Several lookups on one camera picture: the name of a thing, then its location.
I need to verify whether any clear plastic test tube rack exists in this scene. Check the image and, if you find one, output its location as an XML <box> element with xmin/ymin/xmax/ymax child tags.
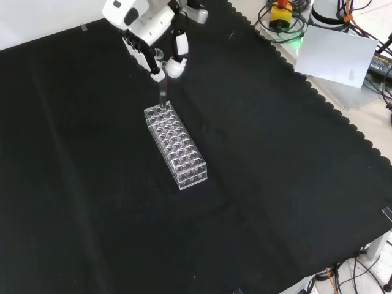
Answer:
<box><xmin>143</xmin><ymin>102</ymin><xmax>208</xmax><ymax>192</ymax></box>

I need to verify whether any black bench cloth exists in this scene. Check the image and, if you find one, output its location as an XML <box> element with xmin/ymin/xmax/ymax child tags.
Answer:
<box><xmin>0</xmin><ymin>0</ymin><xmax>392</xmax><ymax>294</ymax></box>

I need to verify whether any clear glass test tube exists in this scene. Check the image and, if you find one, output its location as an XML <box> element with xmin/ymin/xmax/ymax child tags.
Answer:
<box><xmin>158</xmin><ymin>61</ymin><xmax>169</xmax><ymax>110</ymax></box>

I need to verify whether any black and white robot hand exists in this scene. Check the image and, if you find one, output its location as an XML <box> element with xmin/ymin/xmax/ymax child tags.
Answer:
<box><xmin>102</xmin><ymin>0</ymin><xmax>209</xmax><ymax>82</ymax></box>

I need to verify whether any yellow stop button box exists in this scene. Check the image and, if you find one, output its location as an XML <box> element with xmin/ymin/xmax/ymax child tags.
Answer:
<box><xmin>270</xmin><ymin>0</ymin><xmax>296</xmax><ymax>30</ymax></box>

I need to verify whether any black power adapter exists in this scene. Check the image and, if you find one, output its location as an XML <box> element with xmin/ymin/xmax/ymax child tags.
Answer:
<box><xmin>366</xmin><ymin>51</ymin><xmax>392</xmax><ymax>78</ymax></box>

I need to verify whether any pale board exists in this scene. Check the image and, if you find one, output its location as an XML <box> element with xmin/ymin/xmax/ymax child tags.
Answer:
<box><xmin>293</xmin><ymin>24</ymin><xmax>380</xmax><ymax>90</ymax></box>

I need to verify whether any black looped floor cable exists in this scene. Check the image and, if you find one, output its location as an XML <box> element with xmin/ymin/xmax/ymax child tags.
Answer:
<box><xmin>257</xmin><ymin>0</ymin><xmax>309</xmax><ymax>43</ymax></box>

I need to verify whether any white table leg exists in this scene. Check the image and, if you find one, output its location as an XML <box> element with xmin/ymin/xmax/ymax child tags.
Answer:
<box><xmin>365</xmin><ymin>230</ymin><xmax>392</xmax><ymax>262</ymax></box>

